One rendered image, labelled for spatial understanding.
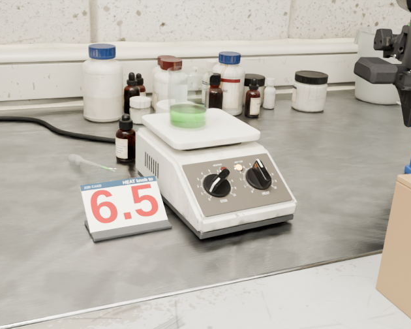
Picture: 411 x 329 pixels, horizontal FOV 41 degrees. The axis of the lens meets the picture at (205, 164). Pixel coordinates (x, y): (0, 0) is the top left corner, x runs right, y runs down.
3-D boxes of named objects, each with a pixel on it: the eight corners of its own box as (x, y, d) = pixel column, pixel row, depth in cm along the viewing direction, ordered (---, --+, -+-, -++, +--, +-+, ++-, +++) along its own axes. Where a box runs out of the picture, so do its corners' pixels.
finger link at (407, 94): (429, 87, 77) (406, 76, 82) (406, 87, 76) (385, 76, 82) (419, 133, 80) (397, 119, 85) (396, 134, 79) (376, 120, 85)
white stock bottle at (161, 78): (192, 117, 102) (194, 59, 98) (175, 125, 97) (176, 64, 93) (165, 111, 105) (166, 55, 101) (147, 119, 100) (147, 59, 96)
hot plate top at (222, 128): (263, 140, 68) (264, 132, 67) (175, 151, 62) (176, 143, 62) (218, 113, 77) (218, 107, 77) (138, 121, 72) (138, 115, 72)
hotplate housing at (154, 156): (297, 222, 65) (304, 160, 62) (198, 243, 59) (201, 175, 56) (210, 158, 83) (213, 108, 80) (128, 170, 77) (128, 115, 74)
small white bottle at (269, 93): (273, 109, 109) (276, 80, 107) (262, 108, 110) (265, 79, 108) (274, 106, 112) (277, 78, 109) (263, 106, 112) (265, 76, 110)
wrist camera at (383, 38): (442, 29, 79) (419, 19, 85) (395, 25, 78) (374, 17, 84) (431, 68, 82) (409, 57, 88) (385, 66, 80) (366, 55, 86)
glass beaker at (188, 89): (157, 128, 68) (158, 64, 65) (184, 119, 72) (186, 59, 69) (195, 139, 65) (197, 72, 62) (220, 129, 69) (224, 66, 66)
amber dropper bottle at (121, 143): (130, 153, 83) (130, 109, 80) (139, 160, 81) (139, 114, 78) (112, 156, 81) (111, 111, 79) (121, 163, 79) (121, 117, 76)
